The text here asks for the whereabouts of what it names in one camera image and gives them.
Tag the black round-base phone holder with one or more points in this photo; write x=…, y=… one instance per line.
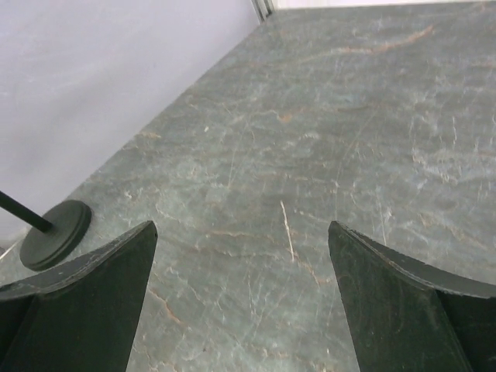
x=54, y=235

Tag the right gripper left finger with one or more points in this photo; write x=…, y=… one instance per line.
x=81, y=315

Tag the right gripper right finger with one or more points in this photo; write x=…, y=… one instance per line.
x=405, y=315

